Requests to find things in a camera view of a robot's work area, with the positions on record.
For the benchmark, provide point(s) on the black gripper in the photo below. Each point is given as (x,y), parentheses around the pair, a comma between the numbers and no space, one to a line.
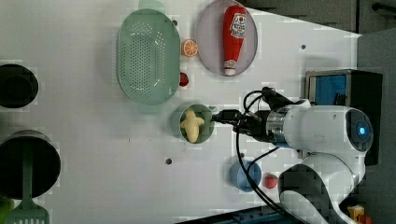
(253,126)

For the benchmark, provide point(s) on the large black pot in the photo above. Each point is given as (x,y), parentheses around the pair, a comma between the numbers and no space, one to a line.
(46,163)

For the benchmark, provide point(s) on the green perforated colander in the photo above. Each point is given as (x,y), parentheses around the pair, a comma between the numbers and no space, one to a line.
(148,57)

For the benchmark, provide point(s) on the blue metal frame rail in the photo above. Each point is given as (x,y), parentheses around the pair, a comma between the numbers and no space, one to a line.
(256,215)

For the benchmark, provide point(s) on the blue cup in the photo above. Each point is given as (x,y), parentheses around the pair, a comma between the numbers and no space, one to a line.
(239,178)

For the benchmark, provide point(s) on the small black pot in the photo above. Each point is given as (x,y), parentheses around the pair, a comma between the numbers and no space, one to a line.
(18,86)

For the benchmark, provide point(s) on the green slotted spatula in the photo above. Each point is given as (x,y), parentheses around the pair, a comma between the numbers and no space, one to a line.
(27,212)

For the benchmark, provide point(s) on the orange slice toy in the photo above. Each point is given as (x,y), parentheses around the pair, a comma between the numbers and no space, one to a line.
(189,48)

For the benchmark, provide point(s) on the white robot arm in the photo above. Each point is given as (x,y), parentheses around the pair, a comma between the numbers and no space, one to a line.
(335,139)

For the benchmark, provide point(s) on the green mug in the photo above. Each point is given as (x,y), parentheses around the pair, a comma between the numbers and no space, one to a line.
(201,111)

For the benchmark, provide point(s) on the silver toaster oven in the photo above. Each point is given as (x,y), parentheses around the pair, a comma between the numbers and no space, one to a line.
(353,88)

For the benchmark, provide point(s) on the red plush ketchup bottle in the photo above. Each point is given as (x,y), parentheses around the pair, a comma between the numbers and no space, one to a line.
(233,35)

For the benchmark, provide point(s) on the red strawberry toy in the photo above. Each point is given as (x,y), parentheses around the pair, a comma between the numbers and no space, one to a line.
(184,80)
(270,181)

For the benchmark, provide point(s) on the grey round plate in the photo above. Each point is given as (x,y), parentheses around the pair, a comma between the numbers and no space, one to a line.
(208,36)

